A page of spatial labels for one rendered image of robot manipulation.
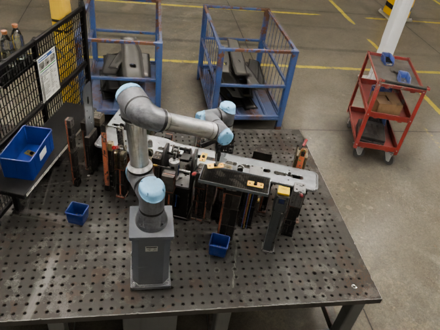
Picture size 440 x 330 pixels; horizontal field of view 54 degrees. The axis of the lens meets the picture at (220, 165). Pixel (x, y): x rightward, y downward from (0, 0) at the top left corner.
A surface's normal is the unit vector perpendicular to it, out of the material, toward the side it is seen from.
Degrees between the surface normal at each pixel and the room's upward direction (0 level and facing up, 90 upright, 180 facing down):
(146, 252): 90
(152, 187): 7
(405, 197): 0
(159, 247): 90
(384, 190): 0
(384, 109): 90
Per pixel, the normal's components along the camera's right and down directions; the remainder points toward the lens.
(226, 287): 0.11, -0.77
